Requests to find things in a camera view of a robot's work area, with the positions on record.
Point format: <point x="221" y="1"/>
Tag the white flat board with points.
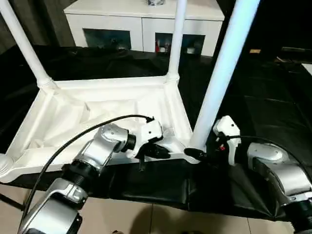
<point x="307" y="67"/>

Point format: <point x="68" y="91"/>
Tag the grey curtain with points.
<point x="53" y="22"/>

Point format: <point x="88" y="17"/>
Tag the black metal stand leg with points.
<point x="11" y="202"/>

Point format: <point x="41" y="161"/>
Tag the black plastic mat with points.
<point x="268" y="97"/>

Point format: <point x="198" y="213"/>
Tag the white plastic table leg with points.
<point x="22" y="41"/>
<point x="224" y="61"/>
<point x="178" y="36"/>

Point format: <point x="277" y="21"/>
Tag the small white cup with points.
<point x="190" y="50"/>

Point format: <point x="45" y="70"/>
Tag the white plastic table top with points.
<point x="97" y="97"/>

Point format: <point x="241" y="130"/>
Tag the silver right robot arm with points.
<point x="287" y="175"/>

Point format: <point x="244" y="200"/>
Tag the dark object on cabinet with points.
<point x="155" y="2"/>

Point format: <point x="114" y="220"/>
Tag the white cabinet with glass doors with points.
<point x="109" y="22"/>

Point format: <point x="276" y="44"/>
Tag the small yellow label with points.
<point x="255" y="51"/>

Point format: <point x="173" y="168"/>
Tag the red and white cup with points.
<point x="161" y="47"/>

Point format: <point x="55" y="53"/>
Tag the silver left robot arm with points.
<point x="102" y="143"/>

